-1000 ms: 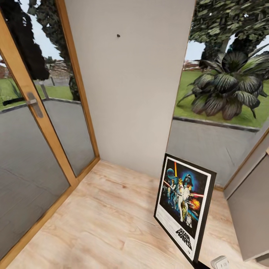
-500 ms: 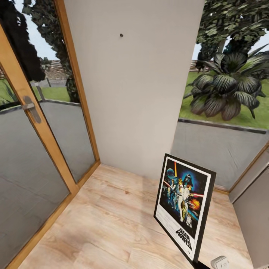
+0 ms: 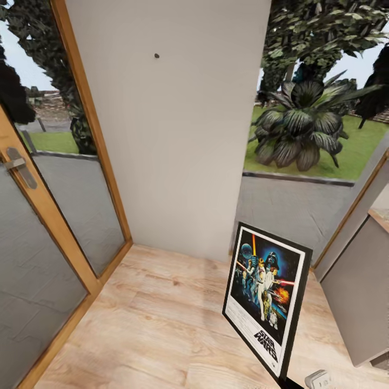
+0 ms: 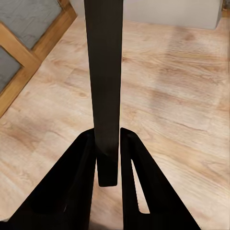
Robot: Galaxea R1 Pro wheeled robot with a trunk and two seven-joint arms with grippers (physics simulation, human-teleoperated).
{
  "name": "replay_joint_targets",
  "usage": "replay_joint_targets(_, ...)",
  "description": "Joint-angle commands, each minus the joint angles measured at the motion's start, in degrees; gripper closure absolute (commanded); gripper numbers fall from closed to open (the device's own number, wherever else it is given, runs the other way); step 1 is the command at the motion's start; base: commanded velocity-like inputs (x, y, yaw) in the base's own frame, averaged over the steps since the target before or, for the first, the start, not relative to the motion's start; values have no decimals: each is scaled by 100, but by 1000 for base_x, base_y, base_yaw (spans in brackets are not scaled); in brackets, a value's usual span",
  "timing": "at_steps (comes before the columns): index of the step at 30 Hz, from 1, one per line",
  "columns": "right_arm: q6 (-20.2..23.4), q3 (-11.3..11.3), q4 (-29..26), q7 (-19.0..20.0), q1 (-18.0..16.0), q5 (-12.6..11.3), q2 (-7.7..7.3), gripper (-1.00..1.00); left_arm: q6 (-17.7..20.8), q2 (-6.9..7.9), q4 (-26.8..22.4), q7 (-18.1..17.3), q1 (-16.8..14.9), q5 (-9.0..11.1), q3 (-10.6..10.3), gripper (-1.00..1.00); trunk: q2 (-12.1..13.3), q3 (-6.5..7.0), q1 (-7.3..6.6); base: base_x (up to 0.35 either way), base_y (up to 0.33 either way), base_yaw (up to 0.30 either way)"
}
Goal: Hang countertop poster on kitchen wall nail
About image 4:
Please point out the poster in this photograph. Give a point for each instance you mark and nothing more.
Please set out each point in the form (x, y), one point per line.
(104, 26)

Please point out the door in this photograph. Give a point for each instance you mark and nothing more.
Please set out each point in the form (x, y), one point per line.
(29, 30)

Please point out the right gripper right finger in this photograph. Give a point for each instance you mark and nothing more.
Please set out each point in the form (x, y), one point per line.
(167, 210)

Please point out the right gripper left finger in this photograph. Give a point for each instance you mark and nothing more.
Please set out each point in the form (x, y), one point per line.
(62, 199)

